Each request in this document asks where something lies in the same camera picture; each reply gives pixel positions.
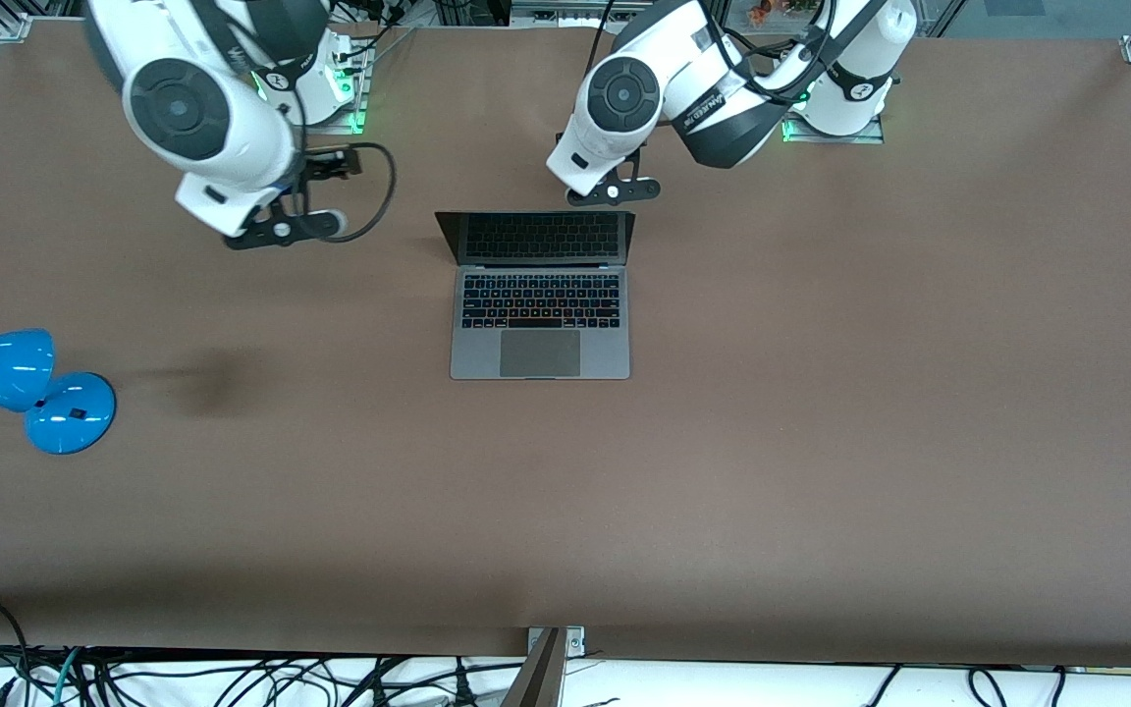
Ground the teal floor cable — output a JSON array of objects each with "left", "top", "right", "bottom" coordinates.
[{"left": 51, "top": 646, "right": 87, "bottom": 707}]

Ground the brown table cover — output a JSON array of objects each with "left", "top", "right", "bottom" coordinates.
[{"left": 0, "top": 15, "right": 1131, "bottom": 671}]

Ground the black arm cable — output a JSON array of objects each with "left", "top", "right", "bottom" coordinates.
[
  {"left": 703, "top": 0, "right": 896, "bottom": 107},
  {"left": 328, "top": 141, "right": 398, "bottom": 245}
]

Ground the black base cable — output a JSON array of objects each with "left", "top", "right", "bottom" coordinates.
[{"left": 330, "top": 0, "right": 419, "bottom": 66}]

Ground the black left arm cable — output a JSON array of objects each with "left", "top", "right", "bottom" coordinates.
[{"left": 703, "top": 0, "right": 896, "bottom": 107}]

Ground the orange background clutter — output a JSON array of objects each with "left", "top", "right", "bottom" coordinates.
[{"left": 746, "top": 0, "right": 824, "bottom": 27}]

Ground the blue desk lamp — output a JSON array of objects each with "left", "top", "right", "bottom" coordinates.
[{"left": 0, "top": 329, "right": 119, "bottom": 457}]

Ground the grey camera pole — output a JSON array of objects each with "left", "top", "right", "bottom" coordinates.
[{"left": 500, "top": 628, "right": 567, "bottom": 707}]

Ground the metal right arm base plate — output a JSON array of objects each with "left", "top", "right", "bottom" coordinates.
[{"left": 305, "top": 44, "right": 370, "bottom": 136}]

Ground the metal equipment rail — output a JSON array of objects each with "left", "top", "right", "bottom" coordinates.
[{"left": 510, "top": 0, "right": 630, "bottom": 29}]

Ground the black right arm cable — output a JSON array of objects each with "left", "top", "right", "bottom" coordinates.
[{"left": 328, "top": 141, "right": 398, "bottom": 245}]

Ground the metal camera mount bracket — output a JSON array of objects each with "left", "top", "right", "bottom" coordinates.
[{"left": 526, "top": 625, "right": 587, "bottom": 660}]

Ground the grey laptop with black keyboard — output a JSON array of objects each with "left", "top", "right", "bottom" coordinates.
[{"left": 434, "top": 210, "right": 637, "bottom": 381}]

